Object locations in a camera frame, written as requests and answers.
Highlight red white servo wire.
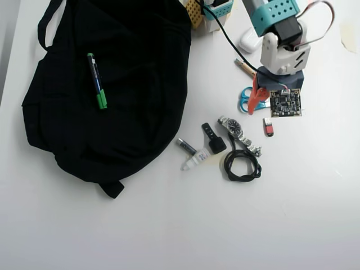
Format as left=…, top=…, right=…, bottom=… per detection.
left=292, top=0, right=336, bottom=53

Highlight blue handled scissors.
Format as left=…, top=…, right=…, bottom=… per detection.
left=238, top=86, right=271, bottom=114

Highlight white earbuds charging case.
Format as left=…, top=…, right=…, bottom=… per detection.
left=238, top=28, right=263, bottom=53

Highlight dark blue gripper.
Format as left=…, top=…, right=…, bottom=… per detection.
left=247, top=66, right=305, bottom=115

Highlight grey cylindrical battery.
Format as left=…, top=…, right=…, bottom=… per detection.
left=175, top=137, right=197, bottom=155

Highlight bare camera circuit board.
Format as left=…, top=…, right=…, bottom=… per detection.
left=269, top=88, right=304, bottom=118

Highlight brown cardboard ballpoint pen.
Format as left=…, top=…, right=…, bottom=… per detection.
left=235, top=58, right=258, bottom=78

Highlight black coiled cord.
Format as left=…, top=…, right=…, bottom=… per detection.
left=223, top=132, right=263, bottom=183

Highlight silver metal wristwatch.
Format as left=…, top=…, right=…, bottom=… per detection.
left=217, top=115, right=263, bottom=158

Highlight green capped marker pen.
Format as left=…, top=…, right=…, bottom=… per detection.
left=86, top=52, right=108, bottom=110

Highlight red and silver usb stick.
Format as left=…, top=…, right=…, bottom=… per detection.
left=262, top=117, right=276, bottom=138

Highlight white dropper bottle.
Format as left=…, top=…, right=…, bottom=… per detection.
left=180, top=148, right=211, bottom=172

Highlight beige masking tape piece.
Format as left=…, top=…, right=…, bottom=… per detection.
left=340, top=19, right=358, bottom=54

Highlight black fabric bag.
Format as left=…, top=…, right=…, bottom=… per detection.
left=21, top=0, right=194, bottom=200

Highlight yellow and teal robot base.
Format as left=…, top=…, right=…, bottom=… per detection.
left=179, top=0, right=235, bottom=37

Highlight black fitness band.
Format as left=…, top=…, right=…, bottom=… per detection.
left=201, top=122, right=227, bottom=155

